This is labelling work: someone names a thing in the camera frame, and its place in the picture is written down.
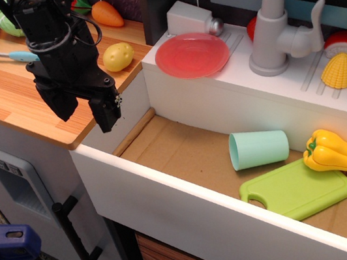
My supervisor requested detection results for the grey toy oven panel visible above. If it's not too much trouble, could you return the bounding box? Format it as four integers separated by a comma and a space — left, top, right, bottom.
0, 150, 60, 227

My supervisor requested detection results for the blue clamp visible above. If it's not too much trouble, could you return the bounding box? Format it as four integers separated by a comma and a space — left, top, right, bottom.
0, 224, 42, 260

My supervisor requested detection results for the brown cardboard sink liner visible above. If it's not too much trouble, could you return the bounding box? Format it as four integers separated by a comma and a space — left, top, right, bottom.
113, 109, 347, 238

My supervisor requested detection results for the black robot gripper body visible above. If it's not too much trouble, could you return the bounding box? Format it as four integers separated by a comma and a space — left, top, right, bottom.
10, 0, 118, 109

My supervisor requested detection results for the green cutting board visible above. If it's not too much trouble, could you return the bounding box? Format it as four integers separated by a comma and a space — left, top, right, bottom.
239, 159, 347, 221

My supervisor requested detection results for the orange toy carrot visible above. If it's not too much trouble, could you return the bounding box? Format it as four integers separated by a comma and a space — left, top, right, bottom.
91, 1, 125, 27

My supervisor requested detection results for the red toy tomato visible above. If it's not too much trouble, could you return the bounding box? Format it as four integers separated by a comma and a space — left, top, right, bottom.
246, 16, 258, 42

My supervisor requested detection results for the yellow toy potato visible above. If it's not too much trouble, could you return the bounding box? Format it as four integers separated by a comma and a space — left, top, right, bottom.
102, 42, 134, 72

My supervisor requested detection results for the yellow toy bell pepper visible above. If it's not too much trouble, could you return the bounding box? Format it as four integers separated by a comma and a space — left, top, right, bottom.
303, 129, 347, 172

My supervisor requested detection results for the green toy cabbage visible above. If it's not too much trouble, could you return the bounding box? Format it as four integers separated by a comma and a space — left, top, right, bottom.
0, 11, 25, 37

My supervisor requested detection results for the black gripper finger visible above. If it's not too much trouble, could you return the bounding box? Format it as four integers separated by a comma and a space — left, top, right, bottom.
34, 78, 78, 122
89, 93, 122, 133

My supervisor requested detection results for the red translucent plate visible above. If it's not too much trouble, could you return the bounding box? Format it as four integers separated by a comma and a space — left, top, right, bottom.
155, 33, 230, 79

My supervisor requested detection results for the black cabinet door handle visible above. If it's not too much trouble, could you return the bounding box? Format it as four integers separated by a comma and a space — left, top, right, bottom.
52, 195, 103, 260

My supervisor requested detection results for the grey toy faucet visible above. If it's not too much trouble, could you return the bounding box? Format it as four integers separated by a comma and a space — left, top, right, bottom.
249, 0, 325, 77

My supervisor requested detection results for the mint green cup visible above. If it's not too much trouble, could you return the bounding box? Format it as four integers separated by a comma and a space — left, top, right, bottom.
228, 130, 290, 171

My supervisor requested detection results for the yellow toy corn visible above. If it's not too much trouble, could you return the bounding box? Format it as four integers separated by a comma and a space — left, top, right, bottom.
321, 52, 347, 89

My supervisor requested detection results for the red toy chili pepper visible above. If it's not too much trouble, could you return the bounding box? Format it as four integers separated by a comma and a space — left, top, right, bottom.
70, 0, 92, 15

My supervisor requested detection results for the white blue-handled spoon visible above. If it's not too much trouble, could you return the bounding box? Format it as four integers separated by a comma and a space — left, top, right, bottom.
0, 51, 40, 63

